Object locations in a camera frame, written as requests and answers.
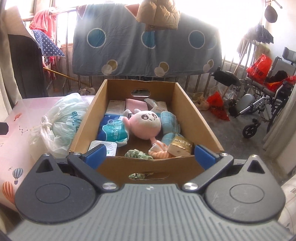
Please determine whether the gold tissue packet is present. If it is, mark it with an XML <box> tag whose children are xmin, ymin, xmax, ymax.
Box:
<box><xmin>167</xmin><ymin>136</ymin><xmax>194</xmax><ymax>157</ymax></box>

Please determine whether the blue white tissue pack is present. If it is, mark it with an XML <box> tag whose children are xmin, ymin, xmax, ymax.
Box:
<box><xmin>96</xmin><ymin>114</ymin><xmax>129</xmax><ymax>147</ymax></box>

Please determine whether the green white scrunchie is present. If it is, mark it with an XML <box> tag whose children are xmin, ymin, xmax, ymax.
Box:
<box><xmin>125</xmin><ymin>149</ymin><xmax>153</xmax><ymax>180</ymax></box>

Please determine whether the orange striped knotted towel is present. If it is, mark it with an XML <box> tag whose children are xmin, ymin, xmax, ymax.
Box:
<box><xmin>148</xmin><ymin>141</ymin><xmax>173</xmax><ymax>159</ymax></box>

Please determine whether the white flat wipes pack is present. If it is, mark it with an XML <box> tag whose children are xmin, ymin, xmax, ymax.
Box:
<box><xmin>88</xmin><ymin>140</ymin><xmax>118</xmax><ymax>157</ymax></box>

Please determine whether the brown cardboard box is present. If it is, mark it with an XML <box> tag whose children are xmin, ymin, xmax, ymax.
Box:
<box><xmin>69</xmin><ymin>79</ymin><xmax>224</xmax><ymax>186</ymax></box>

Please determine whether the blue checked plush cloth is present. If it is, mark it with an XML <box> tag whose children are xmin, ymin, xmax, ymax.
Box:
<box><xmin>160</xmin><ymin>111</ymin><xmax>182</xmax><ymax>146</ymax></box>

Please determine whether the white teal plastic bag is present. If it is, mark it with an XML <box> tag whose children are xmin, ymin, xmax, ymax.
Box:
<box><xmin>29</xmin><ymin>93</ymin><xmax>89</xmax><ymax>161</ymax></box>

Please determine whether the white printed paper box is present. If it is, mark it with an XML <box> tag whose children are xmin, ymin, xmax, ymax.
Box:
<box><xmin>106</xmin><ymin>100</ymin><xmax>125</xmax><ymax>115</ymax></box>

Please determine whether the red bag on floor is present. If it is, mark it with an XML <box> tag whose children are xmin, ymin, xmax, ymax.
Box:
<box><xmin>207</xmin><ymin>91</ymin><xmax>230</xmax><ymax>121</ymax></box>

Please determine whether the pink white plush doll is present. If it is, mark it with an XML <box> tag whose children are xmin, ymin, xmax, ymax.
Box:
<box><xmin>122</xmin><ymin>109</ymin><xmax>162</xmax><ymax>144</ymax></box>

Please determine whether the pink checked pack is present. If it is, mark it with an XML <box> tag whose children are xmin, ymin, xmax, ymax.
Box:
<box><xmin>125</xmin><ymin>98</ymin><xmax>148</xmax><ymax>113</ymax></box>

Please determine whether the white sneakers pair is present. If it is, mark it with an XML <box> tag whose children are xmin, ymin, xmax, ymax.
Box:
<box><xmin>77</xmin><ymin>87</ymin><xmax>96</xmax><ymax>95</ymax></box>

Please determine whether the white orange snack bag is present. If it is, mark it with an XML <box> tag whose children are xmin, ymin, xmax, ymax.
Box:
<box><xmin>144</xmin><ymin>98</ymin><xmax>168</xmax><ymax>113</ymax></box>

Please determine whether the wheelchair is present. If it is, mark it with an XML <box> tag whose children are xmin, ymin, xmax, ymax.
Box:
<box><xmin>229</xmin><ymin>47</ymin><xmax>295</xmax><ymax>138</ymax></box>

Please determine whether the yellow broom stick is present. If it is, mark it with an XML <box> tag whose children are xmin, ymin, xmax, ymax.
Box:
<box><xmin>43</xmin><ymin>67</ymin><xmax>90</xmax><ymax>87</ymax></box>

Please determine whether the red plastic bag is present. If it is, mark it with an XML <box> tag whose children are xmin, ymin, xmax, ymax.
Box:
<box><xmin>247</xmin><ymin>54</ymin><xmax>272</xmax><ymax>84</ymax></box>

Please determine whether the navy star fabric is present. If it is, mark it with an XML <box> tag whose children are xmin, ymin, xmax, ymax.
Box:
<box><xmin>32</xmin><ymin>30</ymin><xmax>65</xmax><ymax>57</ymax></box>

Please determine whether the blue circle pattern blanket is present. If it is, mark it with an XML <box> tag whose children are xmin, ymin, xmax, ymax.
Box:
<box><xmin>72</xmin><ymin>4</ymin><xmax>222</xmax><ymax>77</ymax></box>

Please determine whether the black cabinet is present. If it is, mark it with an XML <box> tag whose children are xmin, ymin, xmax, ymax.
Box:
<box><xmin>8</xmin><ymin>35</ymin><xmax>48</xmax><ymax>98</ymax></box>

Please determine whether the pink hanging garment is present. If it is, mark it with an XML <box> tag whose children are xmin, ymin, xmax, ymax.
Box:
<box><xmin>29</xmin><ymin>10</ymin><xmax>57</xmax><ymax>42</ymax></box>

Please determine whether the tan hanging garment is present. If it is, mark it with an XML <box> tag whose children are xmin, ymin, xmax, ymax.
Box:
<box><xmin>136</xmin><ymin>0</ymin><xmax>181</xmax><ymax>32</ymax></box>

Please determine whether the black hanging cap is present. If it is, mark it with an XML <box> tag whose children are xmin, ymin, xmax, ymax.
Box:
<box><xmin>264</xmin><ymin>5</ymin><xmax>278</xmax><ymax>23</ymax></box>

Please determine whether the beige curtain cloth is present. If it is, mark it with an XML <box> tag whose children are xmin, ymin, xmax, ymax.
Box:
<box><xmin>1</xmin><ymin>6</ymin><xmax>35</xmax><ymax>113</ymax></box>

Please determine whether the black bag on rail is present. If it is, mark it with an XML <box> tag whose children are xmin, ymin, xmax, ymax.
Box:
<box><xmin>211</xmin><ymin>67</ymin><xmax>241</xmax><ymax>87</ymax></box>

